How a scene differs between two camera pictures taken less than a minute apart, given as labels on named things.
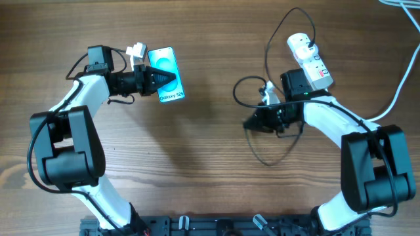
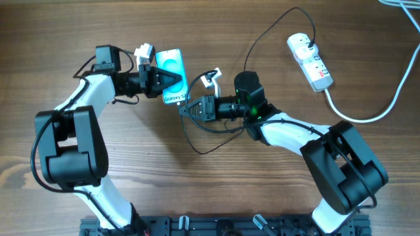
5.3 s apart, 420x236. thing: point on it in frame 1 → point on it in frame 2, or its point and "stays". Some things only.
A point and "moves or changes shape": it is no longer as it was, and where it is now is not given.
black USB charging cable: x=276 y=90 → x=256 y=37
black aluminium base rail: x=224 y=225 stays
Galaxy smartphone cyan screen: x=164 y=58 moves or changes shape
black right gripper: x=262 y=124 → x=208 y=111
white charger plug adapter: x=304 y=52 stays
